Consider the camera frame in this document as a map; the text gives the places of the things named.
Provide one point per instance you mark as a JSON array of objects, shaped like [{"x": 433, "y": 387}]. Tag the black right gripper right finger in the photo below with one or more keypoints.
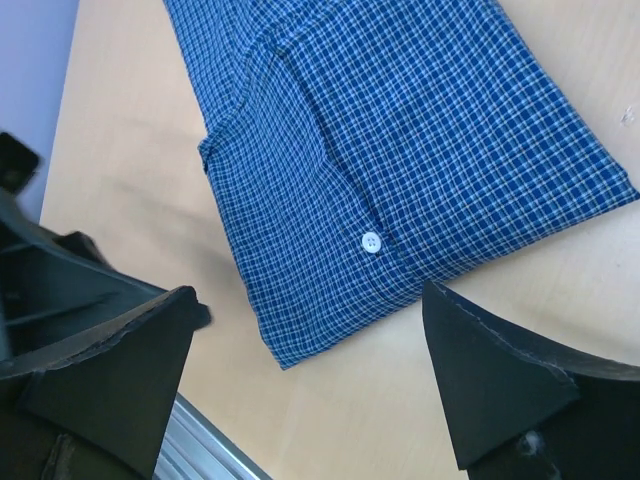
[{"x": 521, "y": 406}]

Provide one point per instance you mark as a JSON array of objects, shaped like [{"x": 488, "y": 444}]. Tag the aluminium table frame rail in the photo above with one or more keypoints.
[{"x": 193, "y": 448}]

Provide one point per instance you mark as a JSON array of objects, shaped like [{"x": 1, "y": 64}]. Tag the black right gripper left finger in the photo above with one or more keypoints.
[{"x": 103, "y": 417}]

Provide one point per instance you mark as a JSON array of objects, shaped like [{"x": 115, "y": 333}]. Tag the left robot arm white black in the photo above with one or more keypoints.
[{"x": 61, "y": 302}]

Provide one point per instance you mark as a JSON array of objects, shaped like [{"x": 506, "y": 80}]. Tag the blue plaid long sleeve shirt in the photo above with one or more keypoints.
[{"x": 359, "y": 149}]

